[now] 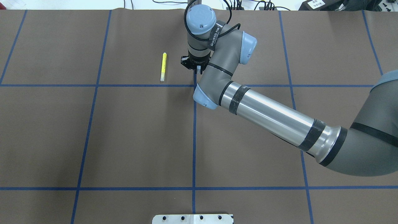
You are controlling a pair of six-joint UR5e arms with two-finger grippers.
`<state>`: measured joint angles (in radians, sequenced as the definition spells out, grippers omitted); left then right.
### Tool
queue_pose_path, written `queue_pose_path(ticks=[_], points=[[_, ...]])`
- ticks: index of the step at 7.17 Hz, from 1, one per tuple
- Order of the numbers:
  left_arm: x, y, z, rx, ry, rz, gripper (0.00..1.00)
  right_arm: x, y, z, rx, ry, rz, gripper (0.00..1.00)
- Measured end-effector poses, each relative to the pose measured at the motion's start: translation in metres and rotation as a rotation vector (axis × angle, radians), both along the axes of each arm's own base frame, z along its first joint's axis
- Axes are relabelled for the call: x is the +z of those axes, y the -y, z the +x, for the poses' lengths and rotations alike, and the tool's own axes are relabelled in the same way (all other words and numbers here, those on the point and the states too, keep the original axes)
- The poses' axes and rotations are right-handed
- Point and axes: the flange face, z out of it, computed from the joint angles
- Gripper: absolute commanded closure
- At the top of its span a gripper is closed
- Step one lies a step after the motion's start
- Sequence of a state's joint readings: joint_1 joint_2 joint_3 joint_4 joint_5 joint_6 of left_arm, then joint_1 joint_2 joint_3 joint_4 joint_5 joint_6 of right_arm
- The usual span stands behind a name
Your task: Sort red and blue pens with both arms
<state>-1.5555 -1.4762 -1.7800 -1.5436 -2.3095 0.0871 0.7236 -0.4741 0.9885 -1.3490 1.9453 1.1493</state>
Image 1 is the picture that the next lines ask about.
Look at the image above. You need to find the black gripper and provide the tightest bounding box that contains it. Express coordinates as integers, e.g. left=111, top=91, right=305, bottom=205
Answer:
left=181, top=55, right=211, bottom=75

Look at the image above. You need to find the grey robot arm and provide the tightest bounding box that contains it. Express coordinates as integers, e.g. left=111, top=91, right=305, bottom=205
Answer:
left=181, top=0, right=398, bottom=177

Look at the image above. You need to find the yellow marker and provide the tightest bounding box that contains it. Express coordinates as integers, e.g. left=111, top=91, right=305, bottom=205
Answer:
left=160, top=52, right=167, bottom=82

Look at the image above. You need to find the black box with label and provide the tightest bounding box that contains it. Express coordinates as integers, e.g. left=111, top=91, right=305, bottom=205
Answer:
left=298, top=0, right=344, bottom=11

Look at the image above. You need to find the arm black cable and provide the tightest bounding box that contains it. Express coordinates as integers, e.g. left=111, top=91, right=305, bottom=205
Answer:
left=184, top=0, right=241, bottom=39

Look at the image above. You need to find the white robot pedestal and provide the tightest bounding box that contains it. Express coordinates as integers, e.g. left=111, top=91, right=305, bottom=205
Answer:
left=152, top=214, right=234, bottom=224

